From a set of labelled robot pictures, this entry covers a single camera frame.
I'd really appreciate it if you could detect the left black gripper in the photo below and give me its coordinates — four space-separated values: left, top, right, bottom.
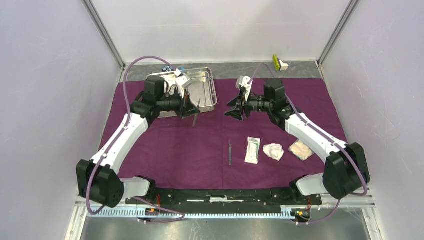
156 87 200 119

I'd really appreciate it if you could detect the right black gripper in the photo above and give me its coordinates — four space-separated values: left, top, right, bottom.
224 89 273 122

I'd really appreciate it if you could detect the steel scalpel handle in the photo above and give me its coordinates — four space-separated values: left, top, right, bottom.
228 139 232 166
192 98 202 127

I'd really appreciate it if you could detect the metal instrument tray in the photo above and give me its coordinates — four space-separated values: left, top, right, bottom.
146 67 218 118

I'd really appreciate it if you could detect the white sterile packet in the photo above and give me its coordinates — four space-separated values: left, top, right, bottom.
244 137 261 165

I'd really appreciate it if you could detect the white gauze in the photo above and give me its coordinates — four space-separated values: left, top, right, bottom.
262 143 285 161

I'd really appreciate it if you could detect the beige gauze roll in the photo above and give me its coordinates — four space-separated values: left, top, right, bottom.
289 139 315 161

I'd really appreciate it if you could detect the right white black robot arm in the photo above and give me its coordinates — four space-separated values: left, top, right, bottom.
225 76 371 204

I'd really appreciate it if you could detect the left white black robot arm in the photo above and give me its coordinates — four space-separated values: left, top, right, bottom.
76 75 200 215

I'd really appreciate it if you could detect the yellow green white object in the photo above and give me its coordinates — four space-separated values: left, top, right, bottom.
272 54 289 72

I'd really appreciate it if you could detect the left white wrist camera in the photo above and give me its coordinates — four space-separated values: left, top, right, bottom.
174 69 192 98

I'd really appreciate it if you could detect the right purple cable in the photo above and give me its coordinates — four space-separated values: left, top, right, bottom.
248 62 369 226

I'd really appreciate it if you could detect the purple cable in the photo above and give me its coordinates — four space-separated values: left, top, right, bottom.
85 55 186 225
248 62 369 226

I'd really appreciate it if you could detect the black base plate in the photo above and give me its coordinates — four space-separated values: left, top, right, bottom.
142 187 323 215

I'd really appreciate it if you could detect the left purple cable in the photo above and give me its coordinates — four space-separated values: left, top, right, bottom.
85 55 186 225

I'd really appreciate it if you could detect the aluminium frame rail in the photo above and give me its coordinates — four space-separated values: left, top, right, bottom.
65 192 385 240

